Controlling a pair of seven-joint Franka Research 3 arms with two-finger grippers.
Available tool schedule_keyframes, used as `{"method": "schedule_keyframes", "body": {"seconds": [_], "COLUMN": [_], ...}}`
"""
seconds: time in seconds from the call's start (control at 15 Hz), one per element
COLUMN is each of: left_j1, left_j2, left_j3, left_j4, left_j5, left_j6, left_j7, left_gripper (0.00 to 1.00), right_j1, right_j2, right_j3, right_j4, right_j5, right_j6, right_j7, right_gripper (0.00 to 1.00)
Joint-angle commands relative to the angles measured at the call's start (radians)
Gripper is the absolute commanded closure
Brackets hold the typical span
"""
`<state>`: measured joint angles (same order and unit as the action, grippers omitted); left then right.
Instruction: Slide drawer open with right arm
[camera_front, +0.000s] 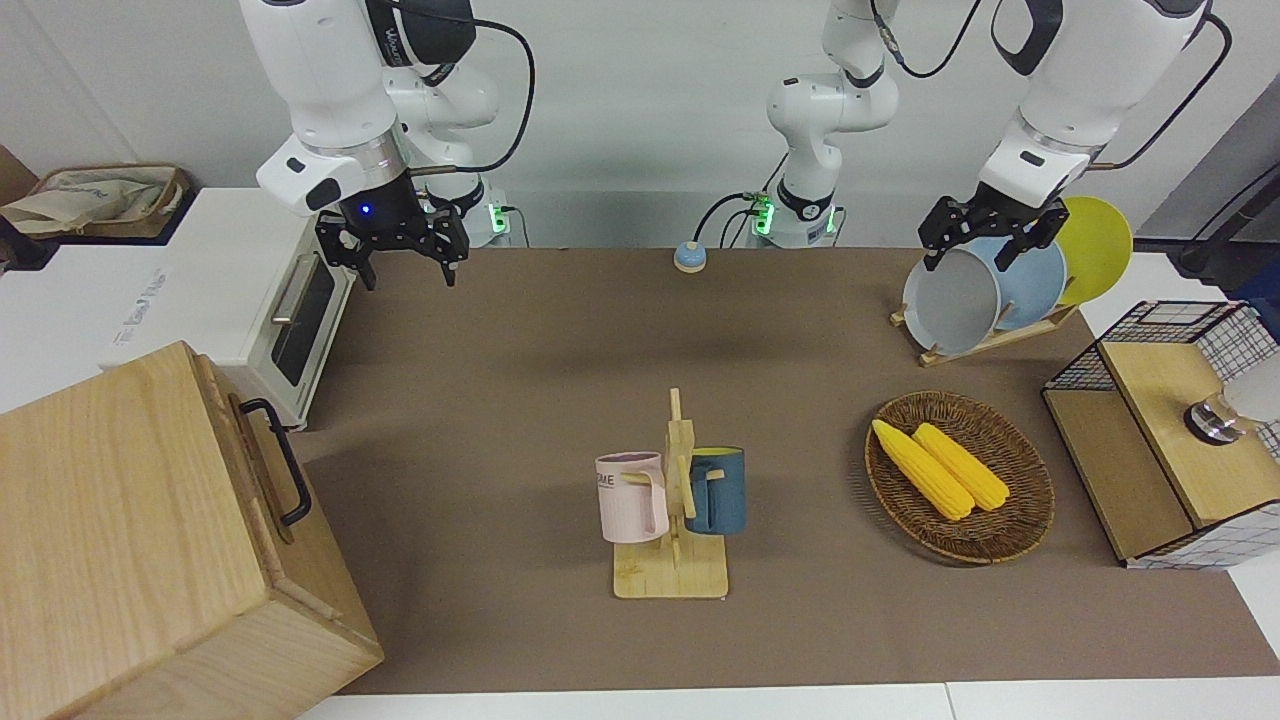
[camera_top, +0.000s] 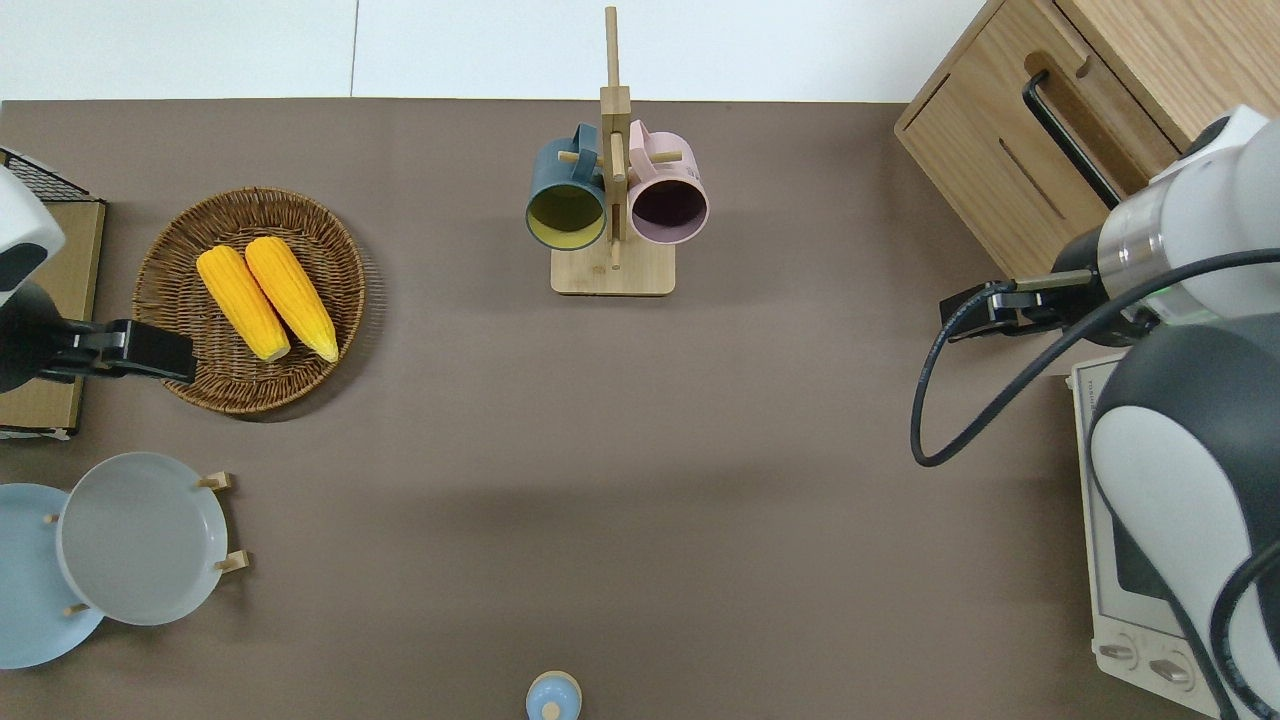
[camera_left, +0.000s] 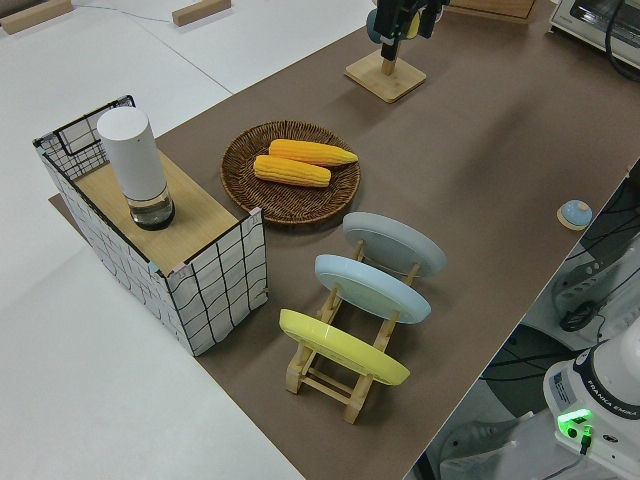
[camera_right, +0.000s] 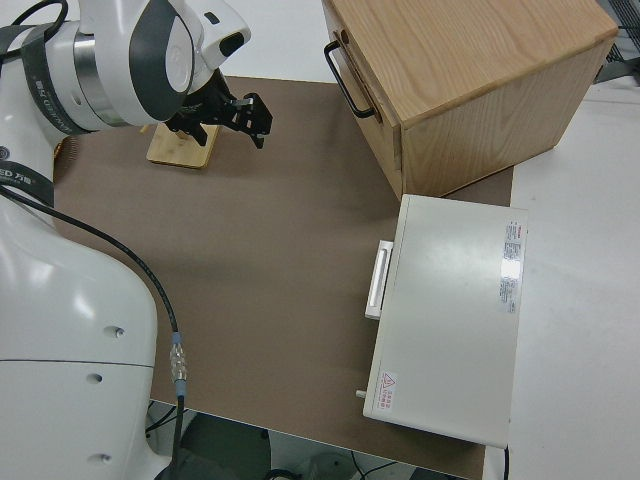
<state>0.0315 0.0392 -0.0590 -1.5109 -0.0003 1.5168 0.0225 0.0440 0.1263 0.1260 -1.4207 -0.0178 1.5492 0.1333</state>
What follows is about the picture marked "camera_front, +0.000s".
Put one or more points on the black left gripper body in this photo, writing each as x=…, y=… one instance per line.
x=995, y=215

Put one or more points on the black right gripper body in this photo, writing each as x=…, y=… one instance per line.
x=385, y=225

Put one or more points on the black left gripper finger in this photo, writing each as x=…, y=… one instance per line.
x=1007, y=255
x=932, y=256

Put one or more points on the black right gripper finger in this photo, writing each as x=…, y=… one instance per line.
x=452, y=268
x=366, y=270

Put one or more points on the light wooden drawer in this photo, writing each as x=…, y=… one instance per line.
x=300, y=570

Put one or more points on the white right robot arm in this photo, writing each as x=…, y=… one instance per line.
x=325, y=80

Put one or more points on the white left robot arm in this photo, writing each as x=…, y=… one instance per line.
x=1080, y=80

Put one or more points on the light blue plate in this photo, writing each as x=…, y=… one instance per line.
x=1030, y=285

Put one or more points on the grey plate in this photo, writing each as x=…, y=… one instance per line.
x=950, y=305

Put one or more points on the wooden plate rack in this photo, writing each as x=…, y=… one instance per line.
x=1000, y=340

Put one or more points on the yellow plate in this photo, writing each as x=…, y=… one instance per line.
x=1095, y=245

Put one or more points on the brown table mat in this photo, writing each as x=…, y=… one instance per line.
x=520, y=360

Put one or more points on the white toaster oven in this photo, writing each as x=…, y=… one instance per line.
x=240, y=270

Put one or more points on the yellow corn cob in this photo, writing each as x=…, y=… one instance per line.
x=925, y=470
x=965, y=465

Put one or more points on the black equipment base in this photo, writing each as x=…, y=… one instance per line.
x=1225, y=265

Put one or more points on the small blue round button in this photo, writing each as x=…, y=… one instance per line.
x=690, y=258

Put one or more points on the brown wicker basket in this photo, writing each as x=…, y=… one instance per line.
x=1010, y=530

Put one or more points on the beige canvas bag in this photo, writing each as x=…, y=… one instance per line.
x=95, y=195

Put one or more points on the pink mug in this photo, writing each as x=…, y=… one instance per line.
x=628, y=500

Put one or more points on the white printed box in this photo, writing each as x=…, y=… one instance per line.
x=70, y=310

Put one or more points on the dark blue mug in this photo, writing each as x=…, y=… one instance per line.
x=725, y=495

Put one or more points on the light wooden cabinet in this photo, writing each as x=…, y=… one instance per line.
x=110, y=540

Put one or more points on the wooden mug rack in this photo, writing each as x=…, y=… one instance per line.
x=670, y=575

